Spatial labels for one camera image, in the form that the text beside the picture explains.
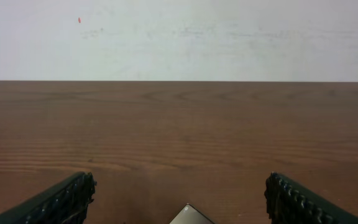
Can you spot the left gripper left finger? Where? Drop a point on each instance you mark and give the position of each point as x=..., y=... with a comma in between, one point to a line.
x=63, y=203

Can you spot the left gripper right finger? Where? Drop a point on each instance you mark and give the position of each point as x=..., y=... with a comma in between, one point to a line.
x=288, y=202

